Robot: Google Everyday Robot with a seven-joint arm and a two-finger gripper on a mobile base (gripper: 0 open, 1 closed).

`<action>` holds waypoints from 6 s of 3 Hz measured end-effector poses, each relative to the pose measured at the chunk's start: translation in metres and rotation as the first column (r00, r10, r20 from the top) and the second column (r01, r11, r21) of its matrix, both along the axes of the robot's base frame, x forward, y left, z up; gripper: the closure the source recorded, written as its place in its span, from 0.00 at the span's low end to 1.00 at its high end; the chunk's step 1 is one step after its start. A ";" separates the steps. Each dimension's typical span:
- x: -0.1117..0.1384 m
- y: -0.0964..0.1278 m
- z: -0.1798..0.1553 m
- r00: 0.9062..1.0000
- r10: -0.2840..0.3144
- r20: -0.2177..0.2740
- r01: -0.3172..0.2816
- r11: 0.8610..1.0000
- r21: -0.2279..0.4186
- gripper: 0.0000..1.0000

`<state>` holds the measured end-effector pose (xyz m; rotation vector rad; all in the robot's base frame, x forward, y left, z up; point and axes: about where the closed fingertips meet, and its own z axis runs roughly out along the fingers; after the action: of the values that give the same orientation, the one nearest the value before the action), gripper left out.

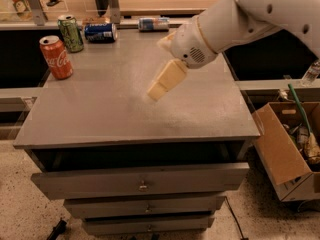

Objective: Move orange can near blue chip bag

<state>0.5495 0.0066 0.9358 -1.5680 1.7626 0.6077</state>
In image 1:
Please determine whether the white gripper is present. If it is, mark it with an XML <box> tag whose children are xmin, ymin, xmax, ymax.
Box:
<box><xmin>147</xmin><ymin>16</ymin><xmax>218</xmax><ymax>101</ymax></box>

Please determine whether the orange Coca-Cola can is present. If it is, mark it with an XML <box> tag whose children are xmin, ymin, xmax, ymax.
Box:
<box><xmin>39</xmin><ymin>35</ymin><xmax>73</xmax><ymax>80</ymax></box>

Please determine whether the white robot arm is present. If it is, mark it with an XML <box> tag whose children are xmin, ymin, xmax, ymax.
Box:
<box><xmin>147</xmin><ymin>0</ymin><xmax>320</xmax><ymax>101</ymax></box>

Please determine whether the silver blue Red Bull can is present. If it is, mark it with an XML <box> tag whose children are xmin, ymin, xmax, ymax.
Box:
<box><xmin>138</xmin><ymin>17</ymin><xmax>169</xmax><ymax>32</ymax></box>

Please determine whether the blue Pepsi can lying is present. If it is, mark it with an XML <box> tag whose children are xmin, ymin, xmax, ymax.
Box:
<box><xmin>84</xmin><ymin>23</ymin><xmax>118</xmax><ymax>43</ymax></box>

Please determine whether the green soda can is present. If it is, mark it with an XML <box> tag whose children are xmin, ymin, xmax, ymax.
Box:
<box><xmin>57</xmin><ymin>15</ymin><xmax>84</xmax><ymax>53</ymax></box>

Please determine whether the grey drawer cabinet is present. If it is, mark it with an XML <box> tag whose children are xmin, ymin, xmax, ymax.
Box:
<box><xmin>15</xmin><ymin>30</ymin><xmax>258</xmax><ymax>222</ymax></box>

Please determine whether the dark object on shelf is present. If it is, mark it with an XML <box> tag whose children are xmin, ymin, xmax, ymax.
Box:
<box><xmin>46</xmin><ymin>0</ymin><xmax>61</xmax><ymax>7</ymax></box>

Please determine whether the top grey drawer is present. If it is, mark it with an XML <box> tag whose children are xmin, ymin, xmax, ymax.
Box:
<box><xmin>31</xmin><ymin>163</ymin><xmax>249</xmax><ymax>200</ymax></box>

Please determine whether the grey drawer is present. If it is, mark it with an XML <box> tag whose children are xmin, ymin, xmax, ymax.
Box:
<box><xmin>64</xmin><ymin>193</ymin><xmax>224</xmax><ymax>219</ymax></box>
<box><xmin>82</xmin><ymin>213</ymin><xmax>214</xmax><ymax>236</ymax></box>
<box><xmin>31</xmin><ymin>163</ymin><xmax>249</xmax><ymax>200</ymax></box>

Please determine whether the cardboard box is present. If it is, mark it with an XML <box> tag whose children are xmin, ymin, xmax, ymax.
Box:
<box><xmin>252</xmin><ymin>102</ymin><xmax>320</xmax><ymax>202</ymax></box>

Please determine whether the clear plastic bottle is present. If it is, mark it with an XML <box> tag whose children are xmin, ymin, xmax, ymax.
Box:
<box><xmin>300</xmin><ymin>59</ymin><xmax>320</xmax><ymax>87</ymax></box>

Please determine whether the orange labelled bottle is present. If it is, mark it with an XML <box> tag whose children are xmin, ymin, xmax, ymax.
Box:
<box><xmin>11</xmin><ymin>0</ymin><xmax>32</xmax><ymax>20</ymax></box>

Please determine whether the middle grey drawer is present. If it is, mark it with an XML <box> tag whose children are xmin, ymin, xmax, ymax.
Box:
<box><xmin>64</xmin><ymin>193</ymin><xmax>224</xmax><ymax>219</ymax></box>

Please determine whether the bottom grey drawer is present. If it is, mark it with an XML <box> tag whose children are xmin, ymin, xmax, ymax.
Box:
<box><xmin>82</xmin><ymin>213</ymin><xmax>214</xmax><ymax>236</ymax></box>

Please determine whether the black object on floor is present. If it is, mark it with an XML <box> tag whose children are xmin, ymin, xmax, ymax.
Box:
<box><xmin>46</xmin><ymin>220</ymin><xmax>67</xmax><ymax>240</ymax></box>

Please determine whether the green handled brush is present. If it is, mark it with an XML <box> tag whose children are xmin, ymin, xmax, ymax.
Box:
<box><xmin>288</xmin><ymin>83</ymin><xmax>313</xmax><ymax>135</ymax></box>

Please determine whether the black floor cable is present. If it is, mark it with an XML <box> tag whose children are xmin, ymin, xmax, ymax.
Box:
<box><xmin>224</xmin><ymin>197</ymin><xmax>249</xmax><ymax>240</ymax></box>

